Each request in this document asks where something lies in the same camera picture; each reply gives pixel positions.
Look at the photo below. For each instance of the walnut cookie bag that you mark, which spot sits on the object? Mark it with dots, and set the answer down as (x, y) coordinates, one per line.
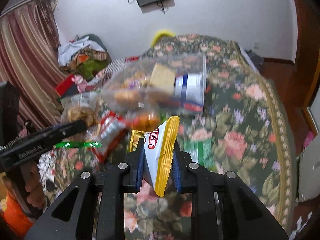
(85, 107)

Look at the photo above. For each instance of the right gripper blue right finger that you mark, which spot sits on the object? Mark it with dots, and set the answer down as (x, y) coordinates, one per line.
(223, 206)

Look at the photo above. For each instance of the yellow foam tube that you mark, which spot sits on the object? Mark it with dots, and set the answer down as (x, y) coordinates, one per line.
(160, 34)

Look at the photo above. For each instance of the pile of clothes and bags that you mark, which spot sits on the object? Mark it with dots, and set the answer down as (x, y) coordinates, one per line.
(85, 56)

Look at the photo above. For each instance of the long biscuit sleeve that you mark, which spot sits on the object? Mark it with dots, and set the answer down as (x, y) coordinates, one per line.
(131, 98)

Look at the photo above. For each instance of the clear plastic storage bin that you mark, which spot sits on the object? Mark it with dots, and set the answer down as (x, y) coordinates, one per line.
(136, 75)

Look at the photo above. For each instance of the red box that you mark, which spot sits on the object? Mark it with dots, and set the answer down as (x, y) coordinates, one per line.
(67, 87)

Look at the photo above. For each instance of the orange fried snack bag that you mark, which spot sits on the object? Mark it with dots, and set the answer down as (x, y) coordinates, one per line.
(145, 122)

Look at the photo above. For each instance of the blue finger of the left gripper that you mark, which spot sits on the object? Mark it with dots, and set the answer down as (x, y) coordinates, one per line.
(70, 129)

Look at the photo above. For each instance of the grey backpack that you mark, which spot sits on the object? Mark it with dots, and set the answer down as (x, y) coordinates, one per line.
(255, 60)

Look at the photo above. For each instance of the pink plush toy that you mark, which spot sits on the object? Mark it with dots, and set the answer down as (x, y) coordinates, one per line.
(80, 83)

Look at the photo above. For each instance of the green small snack packet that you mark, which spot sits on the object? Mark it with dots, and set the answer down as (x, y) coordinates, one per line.
(200, 152)

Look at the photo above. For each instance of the striped red gold curtain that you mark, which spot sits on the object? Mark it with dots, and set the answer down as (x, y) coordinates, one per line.
(29, 60)

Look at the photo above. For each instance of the blue white red snack bag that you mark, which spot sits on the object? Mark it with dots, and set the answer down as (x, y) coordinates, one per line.
(189, 92)

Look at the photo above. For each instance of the wall power outlet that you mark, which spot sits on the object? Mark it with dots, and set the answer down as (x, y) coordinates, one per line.
(256, 45)

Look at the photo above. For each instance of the left hand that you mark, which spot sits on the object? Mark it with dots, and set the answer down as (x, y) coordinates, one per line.
(34, 187)

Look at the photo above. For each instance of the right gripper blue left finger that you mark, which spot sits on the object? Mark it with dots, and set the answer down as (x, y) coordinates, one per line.
(92, 203)

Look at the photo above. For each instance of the packaged sliced bread loaf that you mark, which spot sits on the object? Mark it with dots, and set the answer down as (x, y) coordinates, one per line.
(163, 78)

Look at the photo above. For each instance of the yellow white snack packet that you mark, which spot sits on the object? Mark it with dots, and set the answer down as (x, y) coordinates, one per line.
(155, 154)

